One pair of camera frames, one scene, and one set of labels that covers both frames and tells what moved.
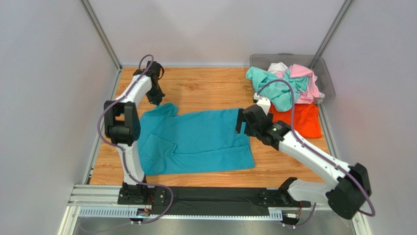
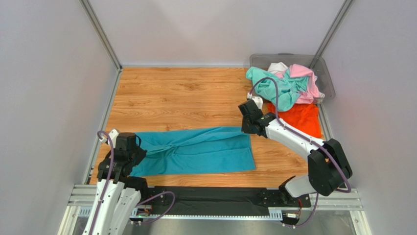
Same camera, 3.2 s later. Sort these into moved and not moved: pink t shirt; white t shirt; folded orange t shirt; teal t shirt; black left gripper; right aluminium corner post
Moved: teal t shirt; black left gripper
Not moved: pink t shirt; white t shirt; folded orange t shirt; right aluminium corner post
